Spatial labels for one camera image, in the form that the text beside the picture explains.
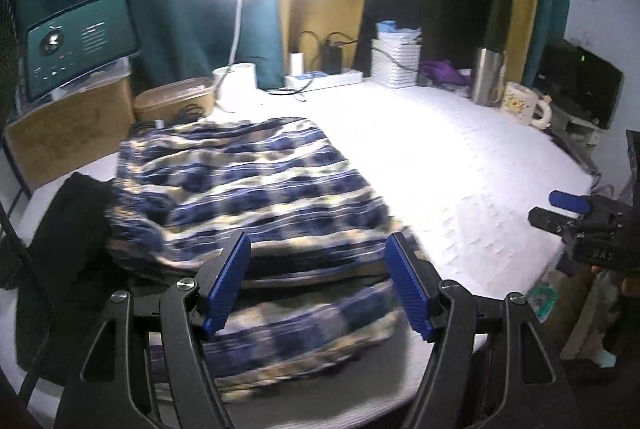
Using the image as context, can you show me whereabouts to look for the white power strip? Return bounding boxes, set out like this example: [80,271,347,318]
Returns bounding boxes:
[285,68,364,91]

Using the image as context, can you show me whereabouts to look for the brown oval lidded box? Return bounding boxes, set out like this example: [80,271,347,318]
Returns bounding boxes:
[132,78,216,122]

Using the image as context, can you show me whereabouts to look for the purple cloth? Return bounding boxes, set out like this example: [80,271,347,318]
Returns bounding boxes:
[419,59,472,86]

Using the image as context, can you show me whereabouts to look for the black charger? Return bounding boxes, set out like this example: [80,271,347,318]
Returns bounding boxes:
[322,40,343,72]

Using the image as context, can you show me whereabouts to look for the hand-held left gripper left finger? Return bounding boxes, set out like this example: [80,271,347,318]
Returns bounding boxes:
[52,230,252,429]

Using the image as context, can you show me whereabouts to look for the coiled black cable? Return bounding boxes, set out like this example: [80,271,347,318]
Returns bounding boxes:
[131,104,208,135]

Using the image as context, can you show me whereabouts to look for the steel tumbler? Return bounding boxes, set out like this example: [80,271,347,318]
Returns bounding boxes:
[471,46,507,106]

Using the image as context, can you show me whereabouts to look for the cream bear mug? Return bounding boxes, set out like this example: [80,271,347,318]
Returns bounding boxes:
[501,82,553,130]

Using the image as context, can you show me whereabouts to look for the plaid pants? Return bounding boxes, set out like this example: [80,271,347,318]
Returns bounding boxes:
[107,116,426,405]

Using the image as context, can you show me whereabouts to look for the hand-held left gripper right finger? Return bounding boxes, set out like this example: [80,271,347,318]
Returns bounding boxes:
[384,231,576,429]

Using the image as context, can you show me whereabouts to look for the cardboard box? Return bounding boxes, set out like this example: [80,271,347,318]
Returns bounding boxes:
[5,72,136,190]

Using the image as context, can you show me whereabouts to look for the white textured table cover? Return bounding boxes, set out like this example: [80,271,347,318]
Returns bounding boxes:
[0,76,598,429]

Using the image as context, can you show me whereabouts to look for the grey computer desk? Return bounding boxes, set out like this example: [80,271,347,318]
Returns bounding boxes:
[555,109,608,147]

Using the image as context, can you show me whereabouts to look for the black cloth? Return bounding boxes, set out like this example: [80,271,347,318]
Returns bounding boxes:
[0,172,131,375]

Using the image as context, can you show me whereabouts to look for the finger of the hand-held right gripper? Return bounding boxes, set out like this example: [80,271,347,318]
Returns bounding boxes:
[529,206,576,235]
[548,190,593,213]

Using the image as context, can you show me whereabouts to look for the blue plastic bag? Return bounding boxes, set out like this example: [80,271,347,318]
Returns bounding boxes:
[376,20,422,42]

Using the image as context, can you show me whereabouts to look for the white plastic basket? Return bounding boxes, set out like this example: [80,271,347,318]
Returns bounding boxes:
[371,38,422,88]

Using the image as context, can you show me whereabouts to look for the black monitor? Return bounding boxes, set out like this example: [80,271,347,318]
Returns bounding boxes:
[537,40,625,130]

